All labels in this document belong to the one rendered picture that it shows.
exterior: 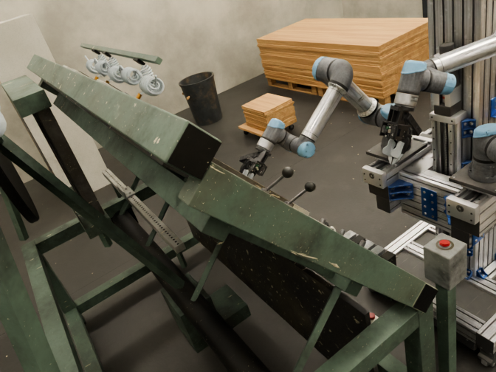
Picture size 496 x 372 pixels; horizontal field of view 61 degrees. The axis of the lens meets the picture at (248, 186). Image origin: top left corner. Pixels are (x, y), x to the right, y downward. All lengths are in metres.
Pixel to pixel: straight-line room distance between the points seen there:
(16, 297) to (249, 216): 0.52
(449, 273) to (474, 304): 0.78
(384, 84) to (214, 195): 4.51
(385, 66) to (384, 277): 4.00
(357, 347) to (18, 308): 1.21
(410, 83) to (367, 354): 0.98
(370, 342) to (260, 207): 0.88
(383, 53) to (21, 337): 4.80
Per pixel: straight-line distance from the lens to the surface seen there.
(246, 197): 1.01
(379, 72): 5.29
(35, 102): 2.32
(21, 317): 0.96
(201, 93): 6.08
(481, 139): 2.00
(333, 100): 1.98
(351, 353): 1.73
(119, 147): 1.69
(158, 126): 0.98
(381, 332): 1.78
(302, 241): 1.18
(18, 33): 5.13
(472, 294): 2.72
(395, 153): 1.60
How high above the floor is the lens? 2.18
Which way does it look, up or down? 30 degrees down
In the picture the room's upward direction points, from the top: 17 degrees counter-clockwise
